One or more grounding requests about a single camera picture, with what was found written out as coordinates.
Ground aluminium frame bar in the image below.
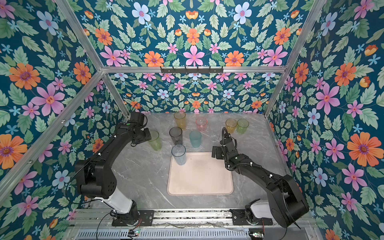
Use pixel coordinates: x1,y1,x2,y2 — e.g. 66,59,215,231
1,71,103,205
102,66,287,74

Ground green tall plastic tumbler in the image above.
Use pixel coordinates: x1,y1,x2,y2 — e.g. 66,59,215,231
149,131,162,151

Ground aluminium frame corner post right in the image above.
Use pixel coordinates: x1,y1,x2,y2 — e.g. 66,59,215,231
264,0,327,119

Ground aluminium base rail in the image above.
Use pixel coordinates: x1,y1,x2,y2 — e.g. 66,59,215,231
64,209,323,240

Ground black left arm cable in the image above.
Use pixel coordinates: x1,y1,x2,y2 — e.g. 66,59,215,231
95,209,116,240

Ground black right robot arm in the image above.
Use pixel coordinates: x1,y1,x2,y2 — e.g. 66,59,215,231
212,134,309,228

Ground amber short plastic cup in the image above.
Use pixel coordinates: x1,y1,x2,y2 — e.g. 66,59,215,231
225,119,238,134

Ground aluminium frame corner post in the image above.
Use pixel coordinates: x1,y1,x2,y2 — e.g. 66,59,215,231
56,1,129,118
264,0,327,119

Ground yellow tall plastic tumbler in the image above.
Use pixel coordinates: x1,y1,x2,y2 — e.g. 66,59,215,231
174,111,187,130

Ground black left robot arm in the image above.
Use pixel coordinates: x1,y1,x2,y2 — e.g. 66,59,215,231
75,113,228,214

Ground light green short plastic cup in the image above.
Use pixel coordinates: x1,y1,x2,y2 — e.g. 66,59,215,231
237,119,250,134

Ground black hook rail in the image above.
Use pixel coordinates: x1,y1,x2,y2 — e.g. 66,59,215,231
160,67,224,74

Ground blue tall plastic tumbler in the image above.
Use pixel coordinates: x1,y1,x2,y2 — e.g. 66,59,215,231
171,145,187,166

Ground beige plastic tray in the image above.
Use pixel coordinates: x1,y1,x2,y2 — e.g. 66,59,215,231
167,152,234,196

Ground teal textured plastic cup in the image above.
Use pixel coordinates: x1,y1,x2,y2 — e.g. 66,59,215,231
189,130,202,148

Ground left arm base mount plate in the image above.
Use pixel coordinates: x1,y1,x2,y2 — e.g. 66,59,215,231
112,210,155,227

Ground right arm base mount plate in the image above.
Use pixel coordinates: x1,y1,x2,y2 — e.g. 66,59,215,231
230,209,273,226

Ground aluminium frame corner post left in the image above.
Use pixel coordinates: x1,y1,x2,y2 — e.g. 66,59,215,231
56,1,129,118

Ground grey smoked plastic tumbler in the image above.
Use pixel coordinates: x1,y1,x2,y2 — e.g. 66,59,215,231
169,127,183,145

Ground aluminium left frame bar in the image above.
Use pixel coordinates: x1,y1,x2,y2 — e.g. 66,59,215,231
1,71,103,205

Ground aluminium top frame bar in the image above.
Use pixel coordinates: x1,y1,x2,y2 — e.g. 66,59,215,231
102,66,287,74

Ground pink short plastic cup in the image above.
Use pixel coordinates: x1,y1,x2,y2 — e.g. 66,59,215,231
196,117,208,132

